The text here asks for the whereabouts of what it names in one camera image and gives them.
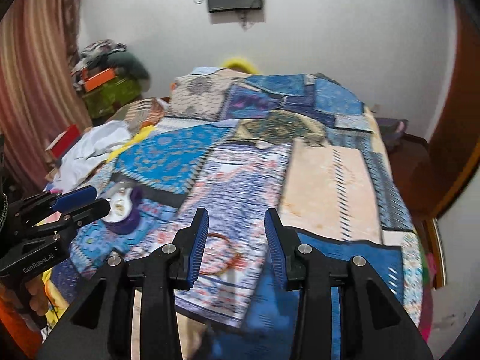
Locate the pile of clothes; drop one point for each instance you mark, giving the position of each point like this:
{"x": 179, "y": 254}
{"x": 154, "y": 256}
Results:
{"x": 106, "y": 54}

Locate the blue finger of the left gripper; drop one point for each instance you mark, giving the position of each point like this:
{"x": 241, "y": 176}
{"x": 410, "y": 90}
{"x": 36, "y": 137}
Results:
{"x": 86, "y": 214}
{"x": 77, "y": 198}

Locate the person's left hand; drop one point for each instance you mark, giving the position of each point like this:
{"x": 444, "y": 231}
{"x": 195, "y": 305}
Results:
{"x": 38, "y": 301}

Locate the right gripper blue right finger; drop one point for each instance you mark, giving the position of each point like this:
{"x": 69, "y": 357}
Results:
{"x": 274, "y": 231}

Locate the red white box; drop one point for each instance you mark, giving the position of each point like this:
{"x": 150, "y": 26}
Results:
{"x": 63, "y": 142}

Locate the white cloth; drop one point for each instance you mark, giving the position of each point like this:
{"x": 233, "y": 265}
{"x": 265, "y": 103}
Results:
{"x": 92, "y": 149}

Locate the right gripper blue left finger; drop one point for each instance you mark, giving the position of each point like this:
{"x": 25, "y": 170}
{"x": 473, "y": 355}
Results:
{"x": 197, "y": 239}

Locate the striped brown curtain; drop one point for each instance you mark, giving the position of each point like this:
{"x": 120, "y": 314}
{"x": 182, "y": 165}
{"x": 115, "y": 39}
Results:
{"x": 38, "y": 100}

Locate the green patterned covered stand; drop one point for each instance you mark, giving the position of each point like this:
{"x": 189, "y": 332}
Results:
{"x": 107, "y": 99}

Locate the brown wooden wardrobe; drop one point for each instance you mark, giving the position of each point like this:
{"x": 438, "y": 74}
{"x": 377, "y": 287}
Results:
{"x": 432, "y": 173}

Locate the yellow printed cloth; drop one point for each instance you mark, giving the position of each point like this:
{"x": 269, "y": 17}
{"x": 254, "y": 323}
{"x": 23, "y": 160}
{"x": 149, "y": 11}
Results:
{"x": 140, "y": 136}

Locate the blue patchwork bed cover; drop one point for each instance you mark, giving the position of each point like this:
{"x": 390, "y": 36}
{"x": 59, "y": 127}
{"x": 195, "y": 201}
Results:
{"x": 238, "y": 144}

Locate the orange box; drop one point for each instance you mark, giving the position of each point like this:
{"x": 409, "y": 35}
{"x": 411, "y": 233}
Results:
{"x": 92, "y": 82}

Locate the striped orange brown pillow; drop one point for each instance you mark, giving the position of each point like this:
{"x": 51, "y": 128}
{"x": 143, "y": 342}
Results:
{"x": 141, "y": 113}

